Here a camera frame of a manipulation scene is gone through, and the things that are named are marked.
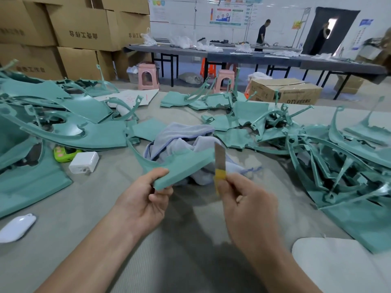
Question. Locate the person's right hand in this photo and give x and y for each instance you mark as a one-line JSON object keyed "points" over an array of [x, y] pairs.
{"points": [[249, 213]]}

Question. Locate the person's left hand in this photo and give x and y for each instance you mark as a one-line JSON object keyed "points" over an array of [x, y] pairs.
{"points": [[143, 204]]}

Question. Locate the single green plastic part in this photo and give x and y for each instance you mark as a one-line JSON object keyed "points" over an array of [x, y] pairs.
{"points": [[183, 167]]}

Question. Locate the grey-blue wiping cloth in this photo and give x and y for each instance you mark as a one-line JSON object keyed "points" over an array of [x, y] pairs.
{"points": [[177, 140]]}

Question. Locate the pile of green plastic parts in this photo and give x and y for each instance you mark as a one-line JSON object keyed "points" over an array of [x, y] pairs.
{"points": [[67, 128]]}

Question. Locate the brown cardboard box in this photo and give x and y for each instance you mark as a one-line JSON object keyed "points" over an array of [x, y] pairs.
{"points": [[284, 91]]}

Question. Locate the stack of brown cardboard boxes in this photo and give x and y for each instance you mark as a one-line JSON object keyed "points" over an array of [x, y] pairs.
{"points": [[73, 30]]}

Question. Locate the person's left forearm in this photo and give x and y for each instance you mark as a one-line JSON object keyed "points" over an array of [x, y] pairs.
{"points": [[88, 262]]}

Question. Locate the white power adapter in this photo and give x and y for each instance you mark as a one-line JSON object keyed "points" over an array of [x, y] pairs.
{"points": [[84, 162]]}

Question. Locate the green and yellow gadget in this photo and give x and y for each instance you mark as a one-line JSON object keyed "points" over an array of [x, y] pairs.
{"points": [[65, 154]]}

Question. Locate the white paper sheet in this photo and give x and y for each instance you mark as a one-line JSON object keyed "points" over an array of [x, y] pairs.
{"points": [[131, 97]]}

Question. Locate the white foam sheet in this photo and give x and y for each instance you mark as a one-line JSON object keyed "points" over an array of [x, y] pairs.
{"points": [[345, 265]]}

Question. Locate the pink plastic stool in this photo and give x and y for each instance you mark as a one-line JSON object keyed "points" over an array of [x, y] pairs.
{"points": [[148, 76], [224, 81]]}

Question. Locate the white oval plastic piece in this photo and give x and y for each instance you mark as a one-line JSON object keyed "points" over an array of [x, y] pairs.
{"points": [[16, 227]]}

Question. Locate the orange object under table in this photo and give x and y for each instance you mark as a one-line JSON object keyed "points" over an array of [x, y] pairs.
{"points": [[208, 69]]}

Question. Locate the long grey work table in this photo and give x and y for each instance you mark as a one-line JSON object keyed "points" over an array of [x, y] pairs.
{"points": [[256, 56]]}

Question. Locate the heap of clear plastic bags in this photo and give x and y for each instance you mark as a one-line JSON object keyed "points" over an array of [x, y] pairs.
{"points": [[180, 43]]}

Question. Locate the dark door with window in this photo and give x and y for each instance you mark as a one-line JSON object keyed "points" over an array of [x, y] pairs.
{"points": [[330, 30]]}

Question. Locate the colourful wall poster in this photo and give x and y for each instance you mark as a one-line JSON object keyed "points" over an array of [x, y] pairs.
{"points": [[226, 15]]}

